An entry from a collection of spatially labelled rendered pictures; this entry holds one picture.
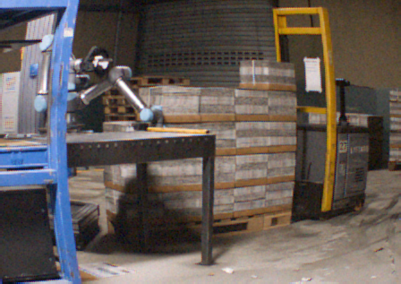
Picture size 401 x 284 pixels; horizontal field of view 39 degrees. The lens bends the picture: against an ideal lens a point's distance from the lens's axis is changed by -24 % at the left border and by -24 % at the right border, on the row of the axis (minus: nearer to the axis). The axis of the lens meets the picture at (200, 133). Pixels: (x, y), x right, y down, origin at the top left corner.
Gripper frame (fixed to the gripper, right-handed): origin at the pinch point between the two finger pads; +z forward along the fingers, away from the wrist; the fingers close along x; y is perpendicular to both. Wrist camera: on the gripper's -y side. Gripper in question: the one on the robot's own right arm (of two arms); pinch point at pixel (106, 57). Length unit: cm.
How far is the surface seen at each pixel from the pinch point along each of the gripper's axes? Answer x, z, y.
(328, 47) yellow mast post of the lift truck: -202, 69, -52
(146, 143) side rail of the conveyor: 5, 38, 47
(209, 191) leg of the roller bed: -49, 46, 68
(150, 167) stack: -93, -21, 58
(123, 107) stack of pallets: -621, -417, -41
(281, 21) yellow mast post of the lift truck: -239, 9, -82
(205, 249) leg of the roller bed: -54, 44, 106
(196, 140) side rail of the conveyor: -34, 44, 42
